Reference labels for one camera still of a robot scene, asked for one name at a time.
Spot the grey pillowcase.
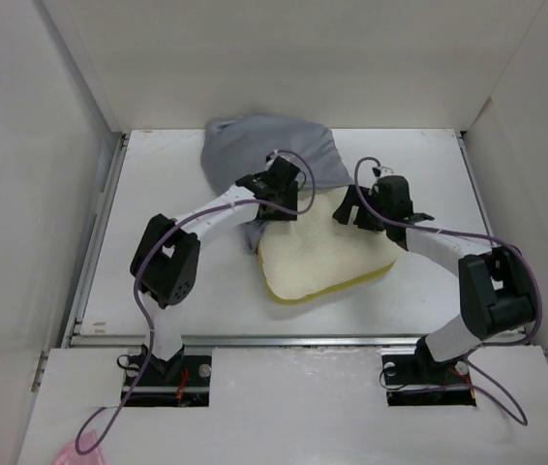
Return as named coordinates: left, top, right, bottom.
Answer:
left=199, top=113, right=351, bottom=255

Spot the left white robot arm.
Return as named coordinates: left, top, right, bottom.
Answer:
left=130, top=156, right=307, bottom=385

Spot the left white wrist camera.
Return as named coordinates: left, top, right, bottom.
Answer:
left=265, top=150, right=286, bottom=171

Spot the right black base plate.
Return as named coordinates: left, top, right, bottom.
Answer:
left=380, top=354, right=476, bottom=407

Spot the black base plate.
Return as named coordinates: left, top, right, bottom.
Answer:
left=380, top=354, right=476, bottom=407
left=116, top=354, right=212, bottom=408

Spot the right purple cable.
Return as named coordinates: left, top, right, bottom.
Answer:
left=353, top=156, right=544, bottom=427

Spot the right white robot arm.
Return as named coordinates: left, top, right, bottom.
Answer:
left=332, top=175, right=542, bottom=384

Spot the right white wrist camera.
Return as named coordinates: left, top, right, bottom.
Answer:
left=372, top=166, right=394, bottom=179

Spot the pink plastic bag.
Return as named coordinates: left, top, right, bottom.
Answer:
left=53, top=428, right=108, bottom=465

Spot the aluminium rail frame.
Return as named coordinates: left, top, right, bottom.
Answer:
left=36, top=129, right=548, bottom=388

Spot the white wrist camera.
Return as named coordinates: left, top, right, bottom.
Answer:
left=265, top=150, right=286, bottom=171
left=372, top=166, right=394, bottom=179

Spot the cream pillow yellow edge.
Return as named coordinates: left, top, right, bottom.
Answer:
left=257, top=187, right=401, bottom=304

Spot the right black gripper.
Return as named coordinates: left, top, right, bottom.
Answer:
left=331, top=184, right=390, bottom=233

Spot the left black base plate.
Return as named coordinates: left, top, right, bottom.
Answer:
left=116, top=354, right=212, bottom=408

